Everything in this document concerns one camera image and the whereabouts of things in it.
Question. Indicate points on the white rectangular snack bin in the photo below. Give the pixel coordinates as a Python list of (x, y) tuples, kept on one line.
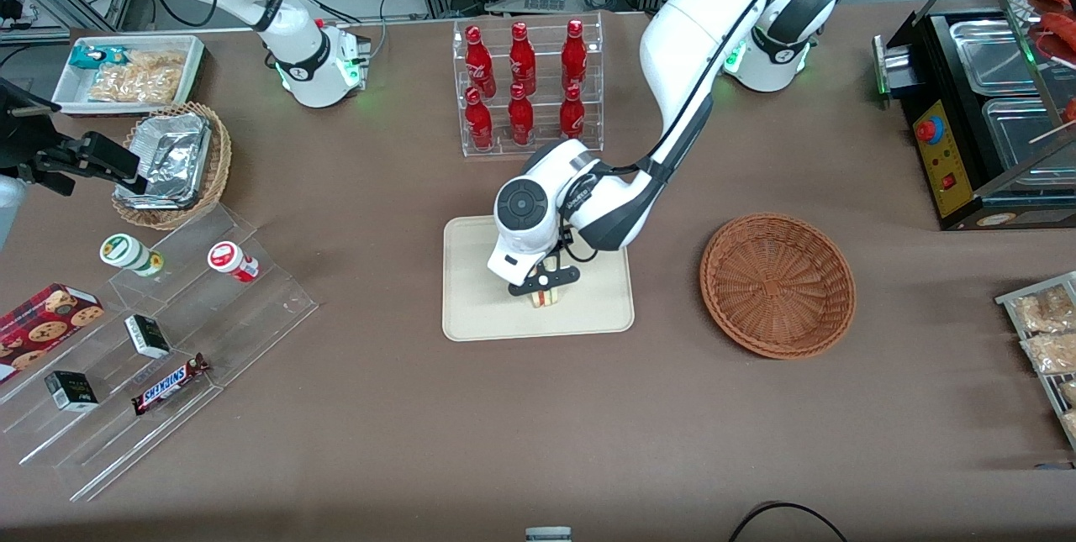
[(67, 92)]

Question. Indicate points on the triangular sandwich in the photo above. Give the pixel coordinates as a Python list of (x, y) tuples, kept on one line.
[(545, 300)]

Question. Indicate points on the red sausages in warmer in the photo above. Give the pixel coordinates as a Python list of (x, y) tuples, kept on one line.
[(1061, 25)]

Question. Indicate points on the clear acrylic stepped shelf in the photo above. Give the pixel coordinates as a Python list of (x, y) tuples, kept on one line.
[(218, 323)]

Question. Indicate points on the light wicker basket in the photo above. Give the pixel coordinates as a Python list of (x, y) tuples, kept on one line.
[(214, 164)]

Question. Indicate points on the green lid cup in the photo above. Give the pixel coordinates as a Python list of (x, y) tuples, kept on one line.
[(126, 253)]

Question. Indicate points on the small black box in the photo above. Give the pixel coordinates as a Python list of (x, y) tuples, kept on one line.
[(148, 337), (71, 392)]

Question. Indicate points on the Snickers bar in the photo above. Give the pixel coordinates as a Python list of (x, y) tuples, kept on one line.
[(168, 385)]

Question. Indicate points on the brown wicker basket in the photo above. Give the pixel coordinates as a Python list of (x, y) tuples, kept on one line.
[(777, 286)]

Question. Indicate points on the red cola bottle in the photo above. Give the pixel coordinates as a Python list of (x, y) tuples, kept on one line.
[(479, 59), (520, 118), (572, 118), (479, 122), (574, 50), (522, 55)]

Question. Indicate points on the clear acrylic bottle rack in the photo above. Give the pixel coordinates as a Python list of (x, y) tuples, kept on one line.
[(546, 118)]

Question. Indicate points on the grey device at table edge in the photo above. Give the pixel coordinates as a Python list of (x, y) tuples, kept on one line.
[(548, 534)]

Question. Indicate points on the red cookie box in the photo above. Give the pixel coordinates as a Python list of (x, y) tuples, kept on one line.
[(42, 323)]

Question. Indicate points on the aluminium foil container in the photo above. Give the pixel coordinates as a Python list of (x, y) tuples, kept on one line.
[(172, 151)]

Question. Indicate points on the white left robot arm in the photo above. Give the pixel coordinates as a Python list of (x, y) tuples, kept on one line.
[(698, 21)]

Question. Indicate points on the steel warmer pan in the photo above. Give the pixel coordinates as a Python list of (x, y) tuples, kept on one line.
[(992, 55), (1017, 139)]

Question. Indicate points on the red emergency button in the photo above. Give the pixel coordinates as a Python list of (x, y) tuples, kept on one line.
[(927, 130)]

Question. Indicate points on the clear bag of chips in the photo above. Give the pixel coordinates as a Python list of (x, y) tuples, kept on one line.
[(139, 78)]

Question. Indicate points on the black food warmer cabinet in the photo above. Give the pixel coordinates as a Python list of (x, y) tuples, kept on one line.
[(941, 164)]

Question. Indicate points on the beige plastic tray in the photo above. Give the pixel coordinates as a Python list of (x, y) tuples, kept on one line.
[(471, 307)]

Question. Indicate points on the teal snack packet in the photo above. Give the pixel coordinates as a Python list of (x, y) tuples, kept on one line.
[(92, 56)]

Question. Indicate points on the red lid cup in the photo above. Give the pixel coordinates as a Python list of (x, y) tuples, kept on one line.
[(229, 260)]

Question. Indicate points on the clear bag of pastries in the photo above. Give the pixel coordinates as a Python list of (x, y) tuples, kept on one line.
[(1069, 392), (1042, 311), (1051, 353), (1071, 424)]

